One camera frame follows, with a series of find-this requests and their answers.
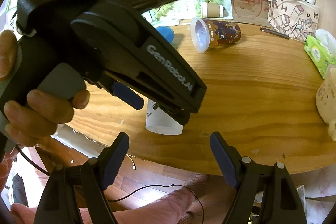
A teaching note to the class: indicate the cream ceramic mug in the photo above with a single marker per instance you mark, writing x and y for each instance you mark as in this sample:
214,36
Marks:
326,102

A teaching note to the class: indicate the black pen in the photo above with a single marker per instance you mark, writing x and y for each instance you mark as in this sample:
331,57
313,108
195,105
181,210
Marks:
275,33

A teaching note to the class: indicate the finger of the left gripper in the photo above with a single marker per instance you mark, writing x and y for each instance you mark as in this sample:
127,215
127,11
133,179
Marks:
128,96

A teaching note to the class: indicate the green leaf calendar cards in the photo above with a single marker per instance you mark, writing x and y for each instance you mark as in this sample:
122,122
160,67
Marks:
181,12

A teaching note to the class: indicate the blue plastic cup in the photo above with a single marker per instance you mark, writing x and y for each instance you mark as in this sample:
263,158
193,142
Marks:
166,32

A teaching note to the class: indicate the panda paper cup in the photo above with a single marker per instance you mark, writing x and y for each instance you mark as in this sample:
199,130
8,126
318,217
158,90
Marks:
157,121

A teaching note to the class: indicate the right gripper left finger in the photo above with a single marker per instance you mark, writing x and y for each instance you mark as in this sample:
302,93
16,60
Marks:
58,202

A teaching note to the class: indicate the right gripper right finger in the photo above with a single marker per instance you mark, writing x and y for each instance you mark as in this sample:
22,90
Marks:
280,200

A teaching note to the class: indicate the brown sleeve coffee cup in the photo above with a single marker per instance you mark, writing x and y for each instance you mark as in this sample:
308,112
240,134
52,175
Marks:
212,10

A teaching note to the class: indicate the person's left hand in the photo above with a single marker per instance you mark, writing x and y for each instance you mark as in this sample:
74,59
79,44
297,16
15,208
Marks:
29,125

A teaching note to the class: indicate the pink slipper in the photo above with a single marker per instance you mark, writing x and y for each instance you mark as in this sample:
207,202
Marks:
195,186

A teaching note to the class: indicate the beige printed storage bag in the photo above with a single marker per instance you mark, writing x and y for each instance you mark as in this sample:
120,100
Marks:
295,18

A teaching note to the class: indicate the brown printed lidded cup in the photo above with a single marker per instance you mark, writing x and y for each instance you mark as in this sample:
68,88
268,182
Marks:
210,33

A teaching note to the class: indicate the green tissue box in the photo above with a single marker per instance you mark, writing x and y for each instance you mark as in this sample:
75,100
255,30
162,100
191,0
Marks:
321,49

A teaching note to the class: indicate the brown cartoon cardboard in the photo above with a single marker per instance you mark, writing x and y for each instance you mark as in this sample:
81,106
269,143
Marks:
251,12

